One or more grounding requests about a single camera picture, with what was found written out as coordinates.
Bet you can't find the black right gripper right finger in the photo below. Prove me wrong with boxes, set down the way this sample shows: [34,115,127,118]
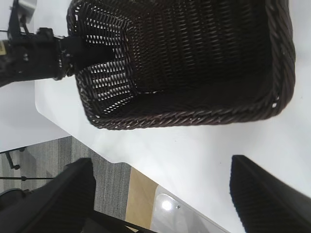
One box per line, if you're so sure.
[229,154,311,233]

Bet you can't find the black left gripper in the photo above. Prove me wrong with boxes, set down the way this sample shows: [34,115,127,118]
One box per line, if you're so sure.
[13,28,115,81]

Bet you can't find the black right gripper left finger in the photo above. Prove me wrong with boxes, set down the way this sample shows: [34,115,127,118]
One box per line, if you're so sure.
[0,157,96,233]

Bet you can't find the dark brown wicker basket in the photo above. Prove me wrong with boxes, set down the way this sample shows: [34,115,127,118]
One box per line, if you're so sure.
[66,0,296,131]

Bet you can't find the thin black rod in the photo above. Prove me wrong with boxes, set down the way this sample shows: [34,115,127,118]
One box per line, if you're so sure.
[0,176,56,182]

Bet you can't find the black wheeled stand leg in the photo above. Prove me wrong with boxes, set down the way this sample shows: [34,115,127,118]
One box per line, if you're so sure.
[4,146,27,170]

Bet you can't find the light wooden board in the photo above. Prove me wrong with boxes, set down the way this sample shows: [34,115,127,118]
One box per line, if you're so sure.
[125,167,159,230]

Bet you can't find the glossy grey plate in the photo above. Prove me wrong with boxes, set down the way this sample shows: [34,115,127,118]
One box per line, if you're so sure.
[149,184,225,233]

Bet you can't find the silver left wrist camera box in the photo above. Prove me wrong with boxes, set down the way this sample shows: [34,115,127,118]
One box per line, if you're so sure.
[8,0,37,39]

